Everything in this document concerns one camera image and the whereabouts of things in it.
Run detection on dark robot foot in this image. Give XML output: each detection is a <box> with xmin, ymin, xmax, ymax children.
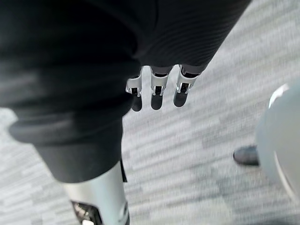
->
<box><xmin>232</xmin><ymin>145</ymin><xmax>260</xmax><ymax>166</ymax></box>

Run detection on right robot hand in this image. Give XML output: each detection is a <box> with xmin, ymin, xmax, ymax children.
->
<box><xmin>0</xmin><ymin>0</ymin><xmax>252</xmax><ymax>225</ymax></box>

